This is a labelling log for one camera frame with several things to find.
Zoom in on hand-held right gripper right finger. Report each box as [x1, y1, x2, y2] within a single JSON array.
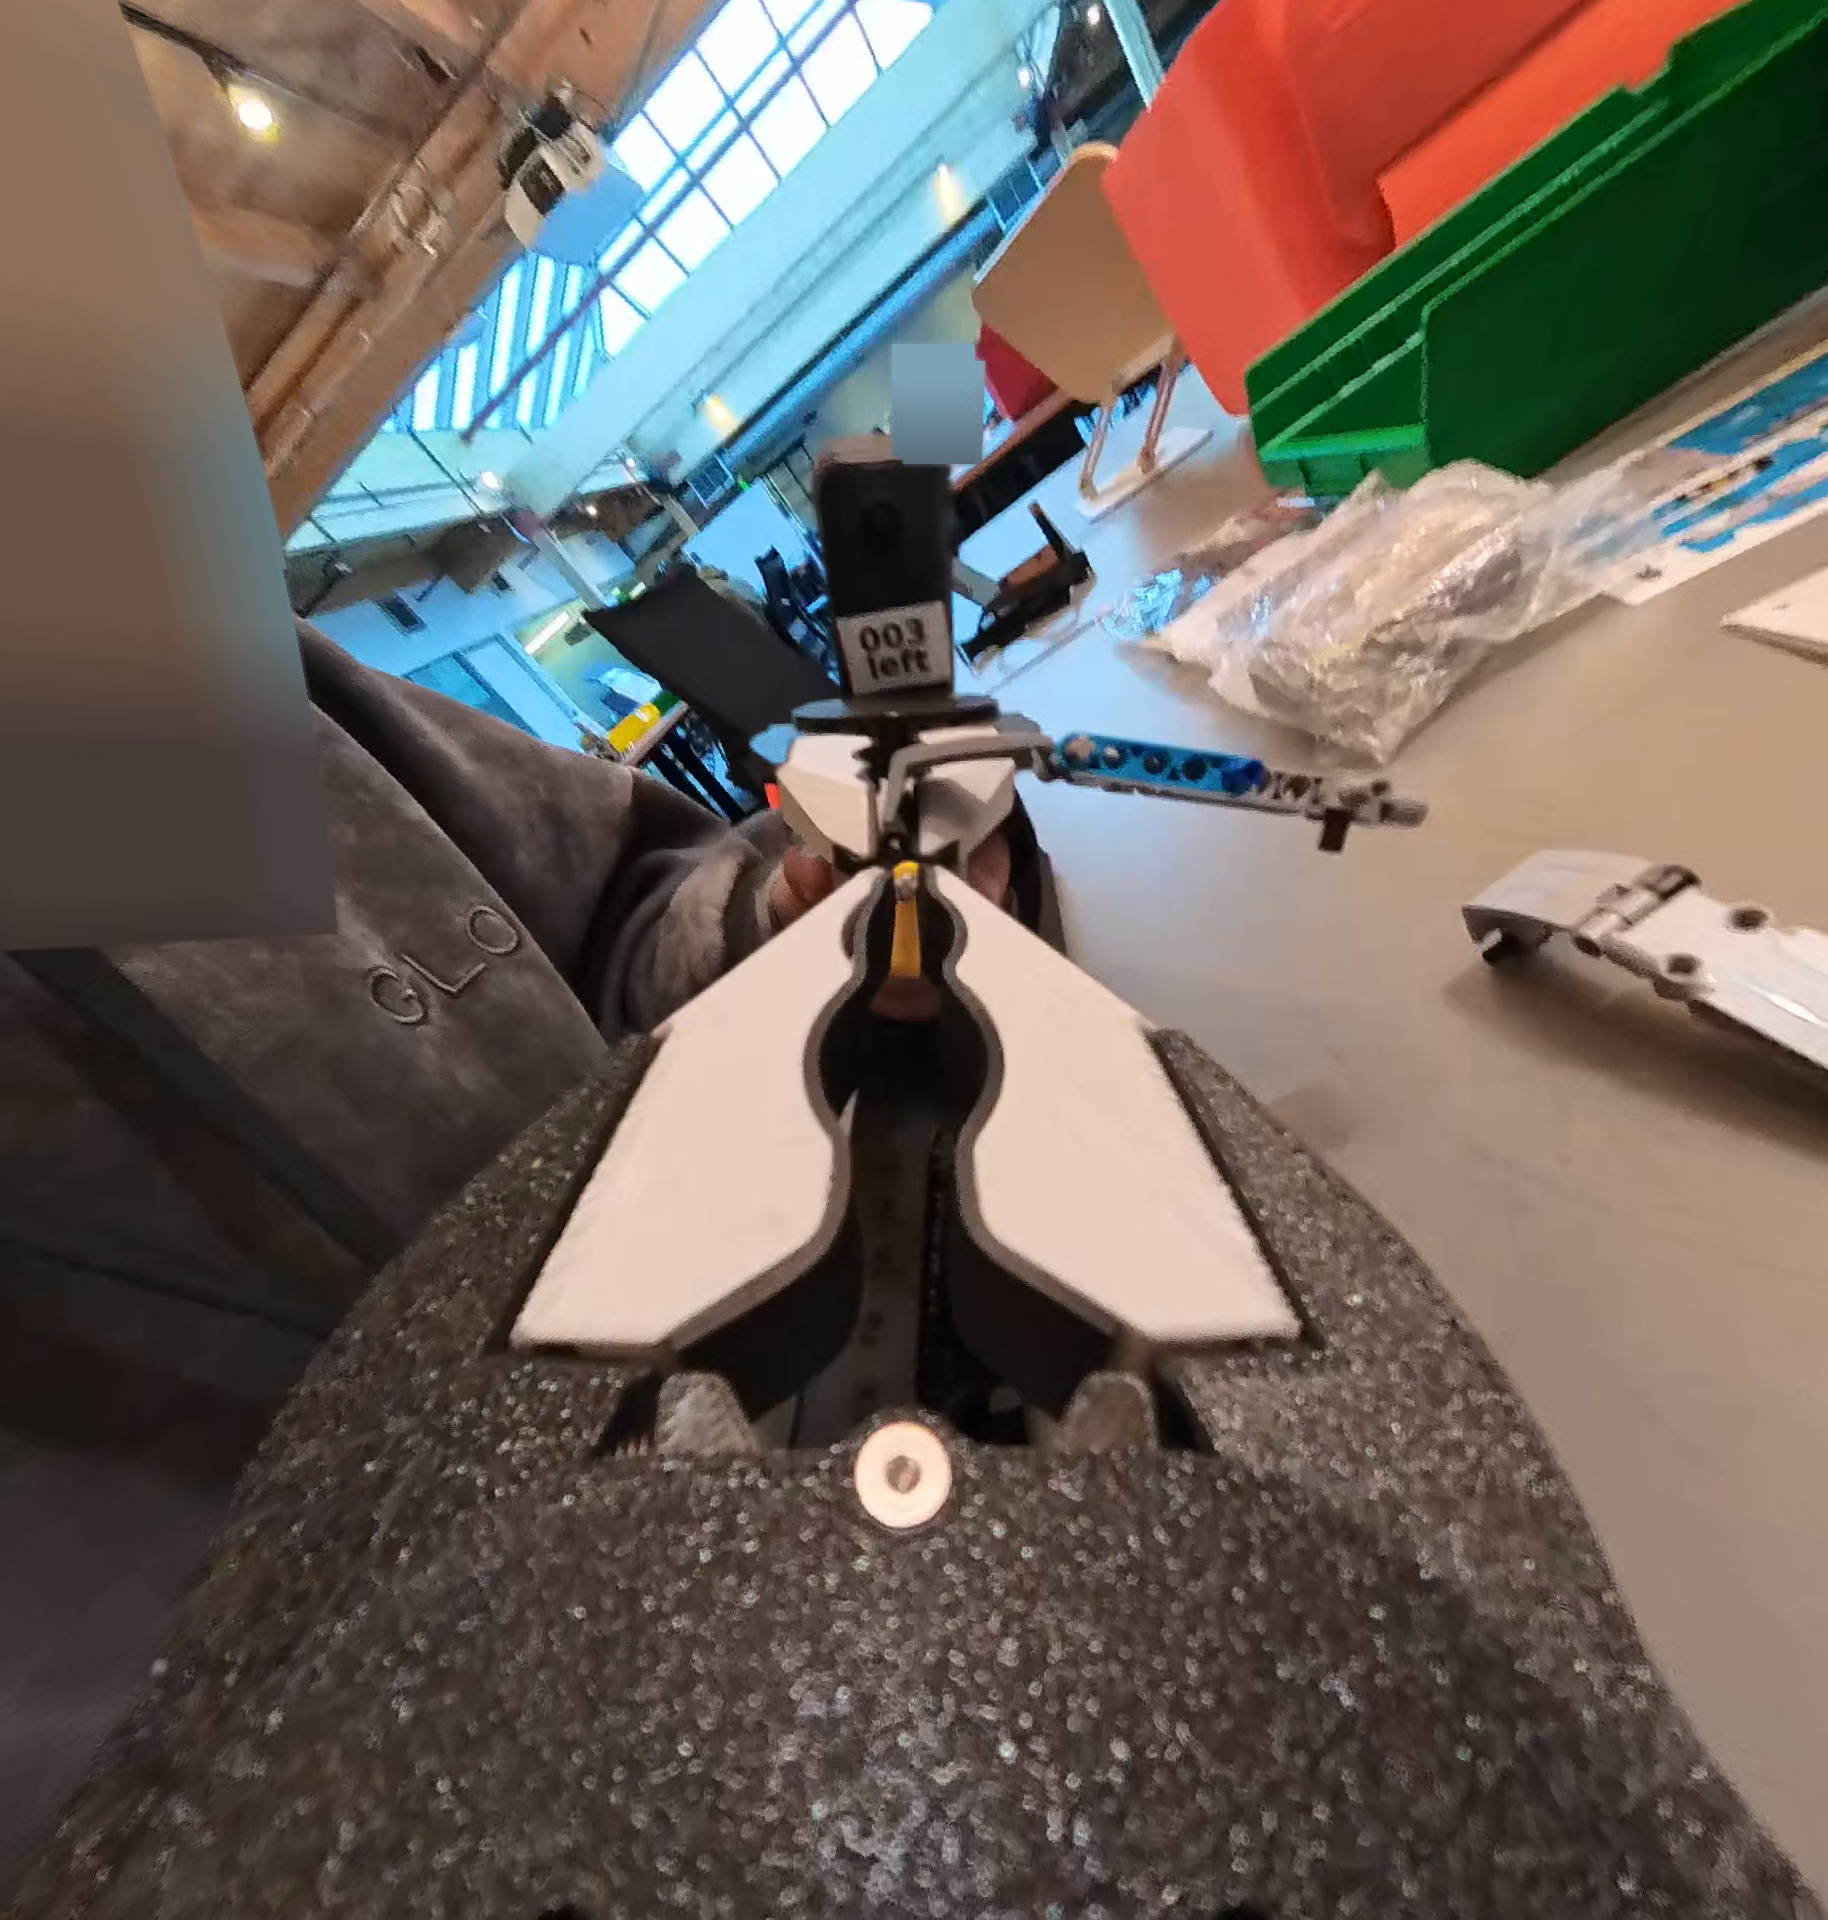
[[924, 867, 1307, 1350]]

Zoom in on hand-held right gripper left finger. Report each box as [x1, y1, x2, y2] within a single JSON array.
[[508, 867, 894, 1356]]

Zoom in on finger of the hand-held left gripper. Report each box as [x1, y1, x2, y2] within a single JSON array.
[[776, 737, 878, 873], [912, 756, 1027, 873]]

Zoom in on grey blue toy assembly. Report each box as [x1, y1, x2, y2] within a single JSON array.
[[871, 729, 1429, 874]]

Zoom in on grey hinged toy assembly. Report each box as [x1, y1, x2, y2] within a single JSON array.
[[1459, 848, 1828, 1097]]

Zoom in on person's left forearm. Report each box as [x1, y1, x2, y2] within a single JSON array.
[[575, 803, 796, 1040]]

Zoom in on black brown desk device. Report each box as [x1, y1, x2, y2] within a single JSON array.
[[957, 503, 1096, 666]]

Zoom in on person's left hand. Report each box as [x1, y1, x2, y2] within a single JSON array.
[[769, 817, 1040, 924]]

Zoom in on red box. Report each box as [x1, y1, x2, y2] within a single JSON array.
[[981, 328, 1070, 426]]

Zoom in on crumpled clear plastic bag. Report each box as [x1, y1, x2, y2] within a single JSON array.
[[1100, 495, 1322, 648]]

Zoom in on person's grey sweatshirt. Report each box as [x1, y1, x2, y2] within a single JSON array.
[[0, 623, 735, 1920]]

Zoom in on plywood stand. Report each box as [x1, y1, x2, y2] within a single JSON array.
[[973, 144, 1212, 523]]

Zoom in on clear bag of dark parts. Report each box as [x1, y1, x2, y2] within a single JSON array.
[[1155, 458, 1620, 764]]

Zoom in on orange plastic carry case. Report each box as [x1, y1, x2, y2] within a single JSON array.
[[1100, 0, 1757, 418]]

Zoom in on green storage bin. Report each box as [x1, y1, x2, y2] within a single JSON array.
[[1244, 0, 1828, 497]]

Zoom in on blue sticker sheet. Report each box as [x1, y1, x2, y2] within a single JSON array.
[[1604, 338, 1828, 608]]

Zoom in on white instruction sheet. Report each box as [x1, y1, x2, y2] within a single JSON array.
[[1722, 541, 1828, 672]]

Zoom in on white ceiling camera unit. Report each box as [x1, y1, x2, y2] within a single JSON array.
[[496, 94, 610, 252]]

